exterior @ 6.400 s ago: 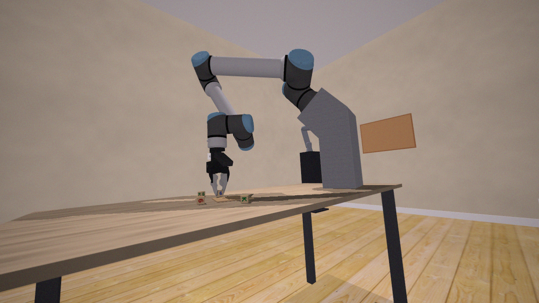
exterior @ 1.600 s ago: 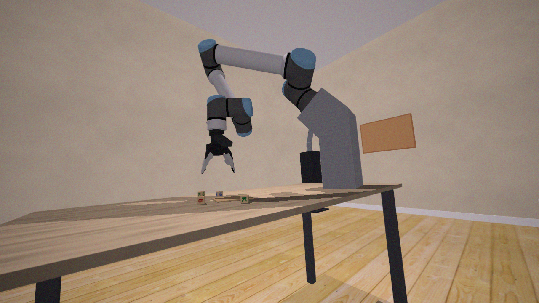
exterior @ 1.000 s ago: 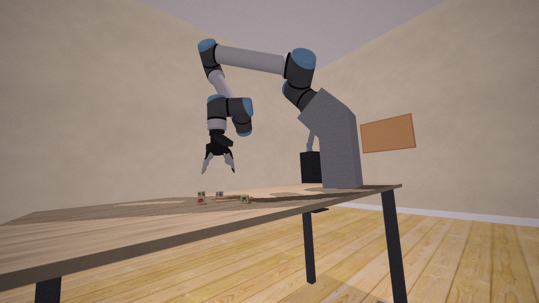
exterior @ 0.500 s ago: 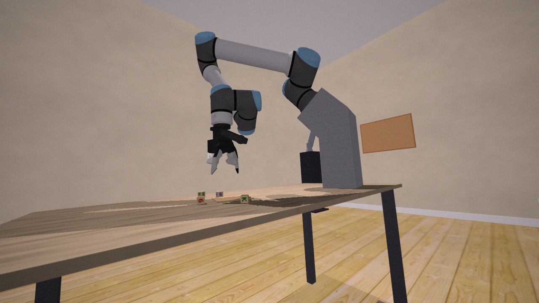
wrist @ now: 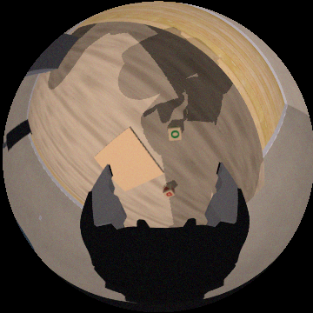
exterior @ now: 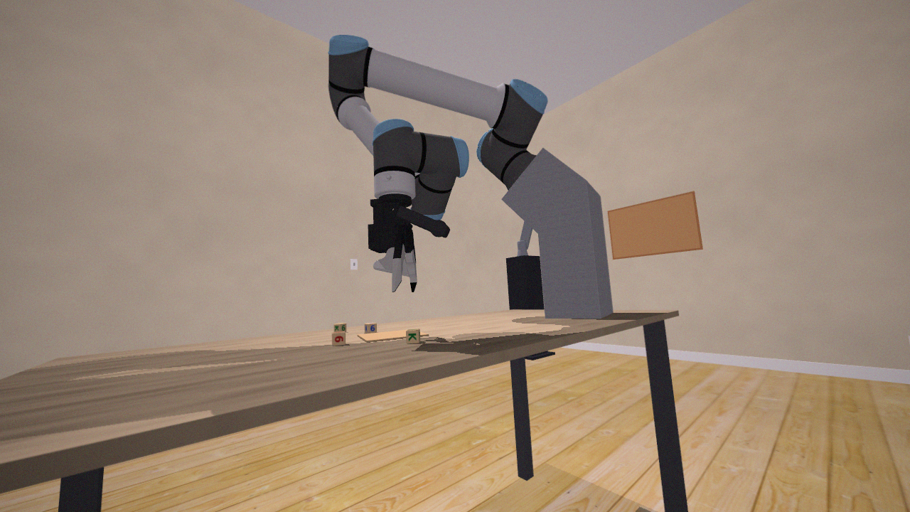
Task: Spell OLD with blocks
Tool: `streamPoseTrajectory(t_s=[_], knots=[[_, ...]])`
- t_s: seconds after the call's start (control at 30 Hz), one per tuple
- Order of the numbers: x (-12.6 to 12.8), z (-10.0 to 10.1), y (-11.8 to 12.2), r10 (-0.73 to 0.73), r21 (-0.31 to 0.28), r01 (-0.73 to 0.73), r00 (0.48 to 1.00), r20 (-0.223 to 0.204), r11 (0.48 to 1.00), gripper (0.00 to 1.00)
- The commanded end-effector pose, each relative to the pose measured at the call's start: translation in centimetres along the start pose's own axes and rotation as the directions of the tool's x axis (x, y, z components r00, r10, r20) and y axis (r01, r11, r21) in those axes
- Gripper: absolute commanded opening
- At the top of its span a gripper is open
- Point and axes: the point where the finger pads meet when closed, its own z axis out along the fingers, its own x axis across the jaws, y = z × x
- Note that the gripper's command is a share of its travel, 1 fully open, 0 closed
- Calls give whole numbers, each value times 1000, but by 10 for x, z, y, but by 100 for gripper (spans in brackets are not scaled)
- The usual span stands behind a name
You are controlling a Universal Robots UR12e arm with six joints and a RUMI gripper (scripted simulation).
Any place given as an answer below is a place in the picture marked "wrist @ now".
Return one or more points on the tan square mat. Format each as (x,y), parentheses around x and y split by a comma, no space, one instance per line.
(130,162)

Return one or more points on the tan letter block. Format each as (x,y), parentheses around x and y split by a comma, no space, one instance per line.
(168,190)
(175,132)

